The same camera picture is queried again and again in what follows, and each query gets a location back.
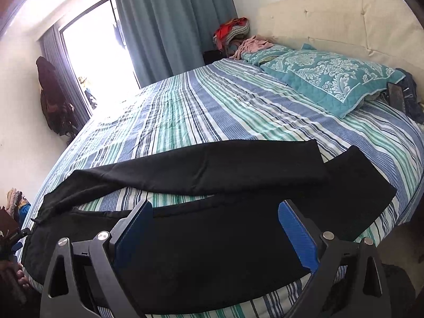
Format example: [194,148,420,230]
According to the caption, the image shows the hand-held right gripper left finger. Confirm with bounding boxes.
[40,200,153,318]

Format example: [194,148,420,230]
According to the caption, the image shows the red clothes pile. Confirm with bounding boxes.
[213,17,250,45]

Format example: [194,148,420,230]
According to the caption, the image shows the black pants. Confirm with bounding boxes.
[20,139,397,315]

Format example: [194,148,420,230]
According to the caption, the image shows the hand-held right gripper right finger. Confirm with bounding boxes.
[278,199,393,318]

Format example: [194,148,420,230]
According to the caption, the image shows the black bag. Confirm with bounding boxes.
[203,50,226,65]

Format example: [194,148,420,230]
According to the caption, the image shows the dark blue jeans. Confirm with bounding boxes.
[396,68,424,124]

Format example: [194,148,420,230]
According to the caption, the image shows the beige clothes pile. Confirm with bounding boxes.
[7,188,31,221]

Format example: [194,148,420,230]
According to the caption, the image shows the brown nightstand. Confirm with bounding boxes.
[0,206,18,236]

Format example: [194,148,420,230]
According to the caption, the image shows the striped bed sheet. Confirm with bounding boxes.
[16,58,424,318]

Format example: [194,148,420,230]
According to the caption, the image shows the small teal patterned pillow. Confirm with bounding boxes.
[243,45,295,67]

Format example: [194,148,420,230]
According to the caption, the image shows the dark hanging clothes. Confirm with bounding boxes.
[36,56,80,137]

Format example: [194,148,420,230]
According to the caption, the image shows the person's left hand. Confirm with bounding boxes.
[13,269,34,290]

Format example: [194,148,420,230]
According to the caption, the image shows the pink cloth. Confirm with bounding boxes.
[229,35,275,61]

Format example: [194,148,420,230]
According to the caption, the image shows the cream padded headboard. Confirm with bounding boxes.
[257,0,424,103]

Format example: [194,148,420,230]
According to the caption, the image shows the bright window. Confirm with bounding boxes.
[60,0,141,116]

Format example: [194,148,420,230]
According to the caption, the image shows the wide blue curtain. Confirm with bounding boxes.
[113,0,240,88]

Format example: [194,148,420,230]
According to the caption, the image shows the large teal patterned pillow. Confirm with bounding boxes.
[260,50,405,119]

